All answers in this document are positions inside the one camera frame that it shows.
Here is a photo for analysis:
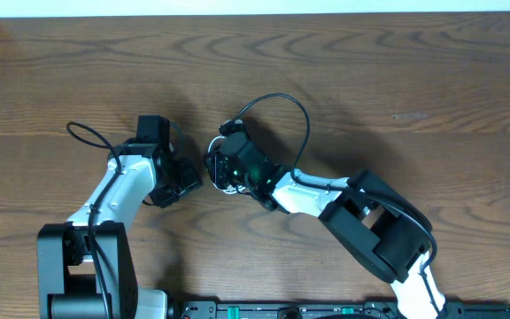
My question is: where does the white cable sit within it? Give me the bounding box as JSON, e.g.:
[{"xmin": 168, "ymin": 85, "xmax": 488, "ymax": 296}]
[{"xmin": 205, "ymin": 134, "xmax": 250, "ymax": 196}]

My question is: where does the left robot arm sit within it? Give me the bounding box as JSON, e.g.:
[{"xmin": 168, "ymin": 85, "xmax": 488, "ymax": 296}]
[{"xmin": 36, "ymin": 115, "xmax": 202, "ymax": 318}]

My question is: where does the left camera cable black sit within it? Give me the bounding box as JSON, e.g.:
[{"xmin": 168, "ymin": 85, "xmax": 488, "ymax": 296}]
[{"xmin": 66, "ymin": 121, "xmax": 121, "ymax": 319}]

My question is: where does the camera cable black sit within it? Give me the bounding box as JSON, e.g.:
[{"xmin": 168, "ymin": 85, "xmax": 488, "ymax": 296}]
[
  {"xmin": 66, "ymin": 121, "xmax": 121, "ymax": 319},
  {"xmin": 232, "ymin": 92, "xmax": 449, "ymax": 319}
]

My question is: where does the right camera cable black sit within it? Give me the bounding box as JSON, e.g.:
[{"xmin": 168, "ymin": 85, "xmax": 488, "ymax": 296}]
[{"xmin": 232, "ymin": 92, "xmax": 449, "ymax": 319}]

